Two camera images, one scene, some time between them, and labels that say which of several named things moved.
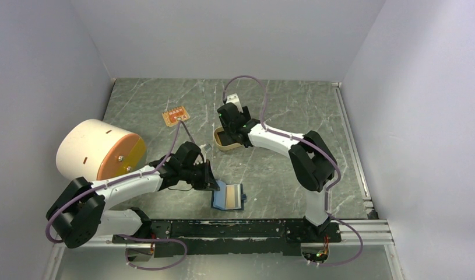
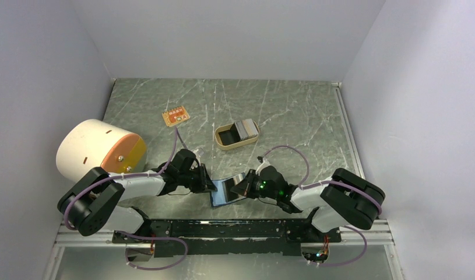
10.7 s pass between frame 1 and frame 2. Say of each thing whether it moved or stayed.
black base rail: stayed
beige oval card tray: stayed
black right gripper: moved
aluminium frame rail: stayed
